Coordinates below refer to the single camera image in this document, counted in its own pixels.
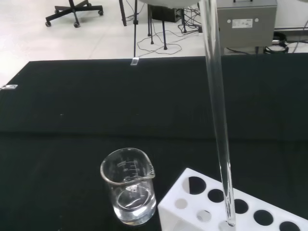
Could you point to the clear cloth clip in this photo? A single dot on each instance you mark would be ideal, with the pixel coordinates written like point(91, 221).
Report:
point(9, 86)
point(134, 61)

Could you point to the black box on floor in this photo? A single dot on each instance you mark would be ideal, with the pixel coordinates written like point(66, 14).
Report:
point(166, 14)

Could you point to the dark table leg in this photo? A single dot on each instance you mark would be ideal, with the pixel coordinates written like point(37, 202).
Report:
point(123, 12)

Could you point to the black tripod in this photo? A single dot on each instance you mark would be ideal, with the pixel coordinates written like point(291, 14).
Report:
point(163, 31)

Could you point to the black office chair base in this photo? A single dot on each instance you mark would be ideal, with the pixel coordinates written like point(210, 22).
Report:
point(73, 12)

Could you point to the thin black stand pole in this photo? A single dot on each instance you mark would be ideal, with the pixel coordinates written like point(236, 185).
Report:
point(135, 31)

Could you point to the white test tube rack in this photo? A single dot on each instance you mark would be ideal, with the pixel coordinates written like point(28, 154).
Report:
point(173, 204)

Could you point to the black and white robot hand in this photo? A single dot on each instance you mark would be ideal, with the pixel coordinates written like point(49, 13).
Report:
point(168, 2)

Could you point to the clear glass beaker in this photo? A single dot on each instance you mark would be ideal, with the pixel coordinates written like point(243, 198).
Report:
point(130, 211)

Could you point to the grey metal cabinet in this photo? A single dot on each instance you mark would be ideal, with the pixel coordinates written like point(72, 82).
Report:
point(245, 36)

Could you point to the black bench cloth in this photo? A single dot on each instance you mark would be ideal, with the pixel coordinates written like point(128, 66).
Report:
point(96, 101)

